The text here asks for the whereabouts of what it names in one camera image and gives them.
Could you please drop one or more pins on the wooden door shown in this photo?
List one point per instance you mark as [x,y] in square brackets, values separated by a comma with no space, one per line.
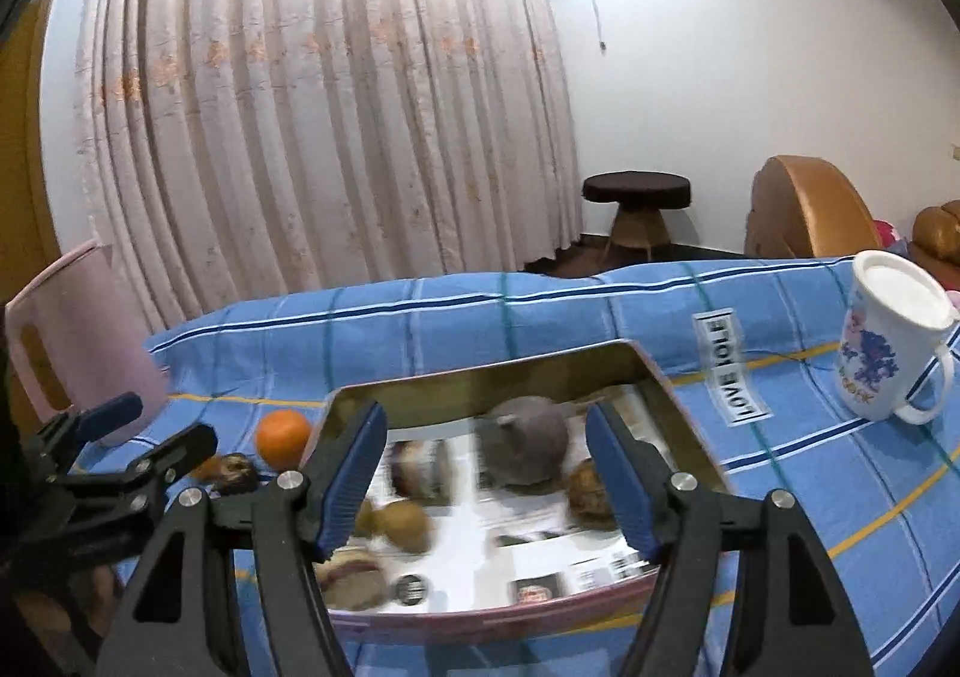
[22,197]

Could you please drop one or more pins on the white printed mug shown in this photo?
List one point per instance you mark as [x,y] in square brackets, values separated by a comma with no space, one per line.
[877,362]

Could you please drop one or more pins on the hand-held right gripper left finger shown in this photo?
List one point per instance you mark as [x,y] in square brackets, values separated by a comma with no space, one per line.
[349,482]

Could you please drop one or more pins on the blue plaid blanket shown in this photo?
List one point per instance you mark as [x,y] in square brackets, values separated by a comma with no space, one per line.
[787,497]

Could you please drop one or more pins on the brown tufted sofa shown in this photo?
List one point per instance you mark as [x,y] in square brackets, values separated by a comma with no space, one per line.
[937,234]

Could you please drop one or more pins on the pink lidded pitcher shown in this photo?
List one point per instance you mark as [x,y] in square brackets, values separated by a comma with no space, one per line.
[82,339]

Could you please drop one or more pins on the white fabric label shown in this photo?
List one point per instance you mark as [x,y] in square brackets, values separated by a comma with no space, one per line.
[727,369]

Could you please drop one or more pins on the printed paper leaflet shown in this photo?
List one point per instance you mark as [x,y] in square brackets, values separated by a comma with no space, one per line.
[480,557]

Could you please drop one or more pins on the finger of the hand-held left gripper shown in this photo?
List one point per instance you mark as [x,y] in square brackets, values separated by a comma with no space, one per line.
[180,448]
[112,413]

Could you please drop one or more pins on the small yellow fruit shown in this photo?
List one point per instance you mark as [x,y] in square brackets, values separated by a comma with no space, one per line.
[364,519]

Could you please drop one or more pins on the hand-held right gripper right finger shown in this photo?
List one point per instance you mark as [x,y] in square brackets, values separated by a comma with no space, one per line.
[622,482]

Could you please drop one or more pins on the pink cloth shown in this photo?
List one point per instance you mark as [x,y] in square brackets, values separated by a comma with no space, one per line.
[891,234]

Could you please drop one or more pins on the dark round stool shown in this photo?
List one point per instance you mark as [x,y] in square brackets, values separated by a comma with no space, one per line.
[637,185]

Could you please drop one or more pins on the reddish purple sweet potato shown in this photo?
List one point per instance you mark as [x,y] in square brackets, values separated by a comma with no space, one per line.
[525,448]

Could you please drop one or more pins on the orange mandarin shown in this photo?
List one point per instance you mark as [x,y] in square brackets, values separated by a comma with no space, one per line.
[206,471]
[283,438]

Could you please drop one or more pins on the wooden chair back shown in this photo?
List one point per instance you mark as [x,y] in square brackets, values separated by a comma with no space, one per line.
[817,204]

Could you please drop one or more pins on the person's left hand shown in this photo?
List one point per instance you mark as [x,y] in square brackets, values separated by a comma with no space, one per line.
[52,609]

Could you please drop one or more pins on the pink metal tin box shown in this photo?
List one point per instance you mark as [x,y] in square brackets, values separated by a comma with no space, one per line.
[487,621]

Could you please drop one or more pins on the floral beige curtain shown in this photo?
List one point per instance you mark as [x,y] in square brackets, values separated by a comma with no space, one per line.
[300,122]

